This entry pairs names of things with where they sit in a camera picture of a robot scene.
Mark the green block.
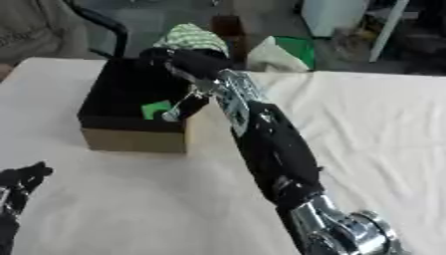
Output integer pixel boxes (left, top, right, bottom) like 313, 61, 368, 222
140, 100, 174, 121

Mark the tan cardboard box black inside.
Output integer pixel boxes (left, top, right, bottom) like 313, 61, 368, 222
75, 57, 213, 154

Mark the person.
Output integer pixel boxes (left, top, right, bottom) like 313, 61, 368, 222
0, 0, 91, 82

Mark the green white checked soft toy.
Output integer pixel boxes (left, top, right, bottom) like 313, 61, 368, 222
151, 22, 232, 58

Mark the green and white bag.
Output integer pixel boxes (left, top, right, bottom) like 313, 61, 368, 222
245, 35, 318, 74

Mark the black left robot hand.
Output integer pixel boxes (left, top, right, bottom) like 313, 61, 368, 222
0, 160, 56, 217

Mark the white post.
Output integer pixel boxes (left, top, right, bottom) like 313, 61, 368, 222
367, 0, 411, 64

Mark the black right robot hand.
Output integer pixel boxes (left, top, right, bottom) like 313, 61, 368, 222
137, 47, 236, 123

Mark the white panel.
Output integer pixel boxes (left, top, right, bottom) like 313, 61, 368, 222
300, 0, 371, 39

